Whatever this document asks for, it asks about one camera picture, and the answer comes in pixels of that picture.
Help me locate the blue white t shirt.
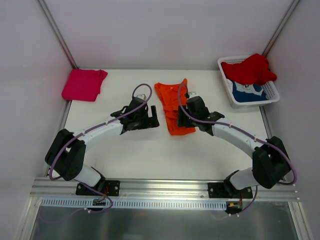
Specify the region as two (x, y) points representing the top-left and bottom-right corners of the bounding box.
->
(227, 79), (267, 103)

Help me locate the orange t shirt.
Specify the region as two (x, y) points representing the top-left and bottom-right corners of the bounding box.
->
(154, 82), (196, 136)

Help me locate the folded pink t shirt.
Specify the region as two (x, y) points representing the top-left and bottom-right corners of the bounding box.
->
(61, 69), (108, 102)

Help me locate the red t shirt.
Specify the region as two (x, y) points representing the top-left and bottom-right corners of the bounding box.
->
(221, 53), (277, 86)

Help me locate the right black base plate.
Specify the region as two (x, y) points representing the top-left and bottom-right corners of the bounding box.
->
(207, 182), (253, 199)

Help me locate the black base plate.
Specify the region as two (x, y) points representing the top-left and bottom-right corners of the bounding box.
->
(207, 182), (253, 199)
(75, 178), (121, 197)

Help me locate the aluminium mounting rail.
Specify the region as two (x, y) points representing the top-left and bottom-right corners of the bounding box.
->
(29, 177), (301, 202)

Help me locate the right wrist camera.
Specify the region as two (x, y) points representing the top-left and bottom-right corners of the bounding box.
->
(185, 91), (198, 99)

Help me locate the white plastic basket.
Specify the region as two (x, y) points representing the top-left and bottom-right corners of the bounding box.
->
(217, 55), (280, 109)

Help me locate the white slotted cable duct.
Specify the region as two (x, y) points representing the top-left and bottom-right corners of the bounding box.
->
(40, 197), (227, 211)

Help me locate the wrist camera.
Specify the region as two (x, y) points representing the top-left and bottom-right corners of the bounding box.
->
(132, 93), (147, 101)
(185, 91), (198, 99)

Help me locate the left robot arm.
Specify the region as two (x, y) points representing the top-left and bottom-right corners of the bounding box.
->
(44, 96), (160, 195)

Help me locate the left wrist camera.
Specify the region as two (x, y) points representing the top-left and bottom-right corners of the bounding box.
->
(132, 93), (147, 101)

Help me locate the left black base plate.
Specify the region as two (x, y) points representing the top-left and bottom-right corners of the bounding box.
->
(75, 178), (121, 197)

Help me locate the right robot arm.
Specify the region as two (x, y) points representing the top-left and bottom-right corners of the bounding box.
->
(177, 96), (293, 198)

